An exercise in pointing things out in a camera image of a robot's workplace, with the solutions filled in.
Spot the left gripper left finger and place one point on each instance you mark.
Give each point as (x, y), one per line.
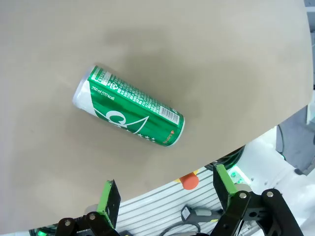
(108, 209)

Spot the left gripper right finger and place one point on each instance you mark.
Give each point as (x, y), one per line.
(229, 191)

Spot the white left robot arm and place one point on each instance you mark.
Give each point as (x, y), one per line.
(265, 167)

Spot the red emergency stop button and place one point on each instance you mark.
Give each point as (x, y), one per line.
(188, 181)

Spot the green and white soda can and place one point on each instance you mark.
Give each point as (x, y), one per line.
(133, 110)

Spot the grey aluminium frame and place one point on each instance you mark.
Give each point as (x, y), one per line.
(157, 204)

